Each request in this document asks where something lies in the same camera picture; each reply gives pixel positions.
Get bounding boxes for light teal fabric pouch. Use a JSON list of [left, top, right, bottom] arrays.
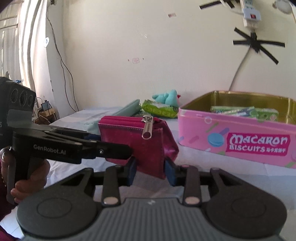
[[84, 99, 142, 135]]

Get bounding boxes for black upper tape strips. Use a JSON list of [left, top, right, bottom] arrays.
[[199, 0, 240, 9]]

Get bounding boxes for person's left hand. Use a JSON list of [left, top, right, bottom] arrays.
[[0, 146, 51, 205]]

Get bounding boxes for teal plush teddy bear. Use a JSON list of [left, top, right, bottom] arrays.
[[152, 89, 181, 108]]

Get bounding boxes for red black wall wires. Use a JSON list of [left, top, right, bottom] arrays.
[[46, 0, 80, 113]]

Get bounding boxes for pink macaron biscuit tin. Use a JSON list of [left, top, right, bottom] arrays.
[[178, 90, 295, 168]]

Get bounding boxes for cluttered side stand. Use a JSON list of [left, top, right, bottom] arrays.
[[32, 97, 58, 125]]

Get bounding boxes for black tape cross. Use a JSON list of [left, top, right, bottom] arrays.
[[233, 28, 285, 65]]

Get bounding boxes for green rectangular carton box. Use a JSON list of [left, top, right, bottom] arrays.
[[210, 106, 258, 118]]

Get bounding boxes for grey power cable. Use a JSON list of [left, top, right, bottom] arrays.
[[228, 49, 253, 92]]

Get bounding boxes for striped blue bed sheet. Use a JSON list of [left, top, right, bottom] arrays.
[[0, 105, 296, 241]]

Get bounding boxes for magenta zip wallet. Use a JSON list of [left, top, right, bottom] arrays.
[[100, 115, 179, 179]]

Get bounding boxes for small white fan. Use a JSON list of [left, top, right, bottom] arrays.
[[273, 0, 293, 15]]

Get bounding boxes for white power strip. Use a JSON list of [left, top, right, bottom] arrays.
[[240, 0, 261, 30]]

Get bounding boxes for blue green toothpaste box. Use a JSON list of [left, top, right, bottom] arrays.
[[255, 108, 279, 121]]

